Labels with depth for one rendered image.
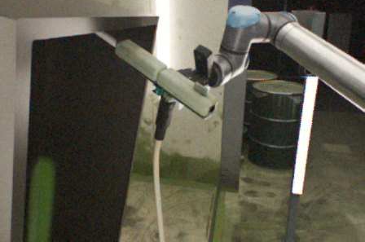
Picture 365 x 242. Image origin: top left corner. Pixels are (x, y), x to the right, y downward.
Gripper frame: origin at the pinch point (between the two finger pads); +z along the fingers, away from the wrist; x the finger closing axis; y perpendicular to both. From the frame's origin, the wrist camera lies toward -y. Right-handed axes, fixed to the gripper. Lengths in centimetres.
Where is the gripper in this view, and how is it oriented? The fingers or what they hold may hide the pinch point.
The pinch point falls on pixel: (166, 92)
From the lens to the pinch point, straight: 70.6
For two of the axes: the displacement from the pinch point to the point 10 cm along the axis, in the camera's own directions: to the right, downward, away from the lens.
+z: -6.3, 3.7, -6.9
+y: -2.1, 7.7, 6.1
